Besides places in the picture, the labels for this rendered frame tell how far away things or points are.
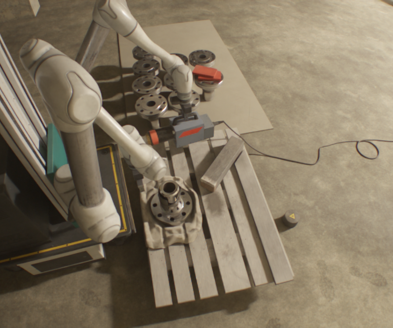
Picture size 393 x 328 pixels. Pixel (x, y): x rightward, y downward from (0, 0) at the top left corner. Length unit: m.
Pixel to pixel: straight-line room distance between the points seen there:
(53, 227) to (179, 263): 0.75
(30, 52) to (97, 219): 0.64
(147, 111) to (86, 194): 1.34
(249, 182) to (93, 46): 1.27
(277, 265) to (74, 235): 1.16
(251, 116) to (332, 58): 1.54
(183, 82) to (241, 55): 1.82
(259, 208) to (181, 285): 0.68
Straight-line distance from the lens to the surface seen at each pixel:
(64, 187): 1.29
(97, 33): 1.63
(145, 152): 1.18
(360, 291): 2.10
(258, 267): 1.76
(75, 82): 0.77
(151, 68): 2.77
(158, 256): 1.76
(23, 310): 2.10
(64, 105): 0.76
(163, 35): 3.82
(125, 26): 1.45
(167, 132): 1.96
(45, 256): 1.77
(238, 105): 2.73
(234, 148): 2.06
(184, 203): 1.84
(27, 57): 0.92
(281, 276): 1.76
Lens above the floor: 1.80
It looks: 53 degrees down
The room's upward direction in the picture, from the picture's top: straight up
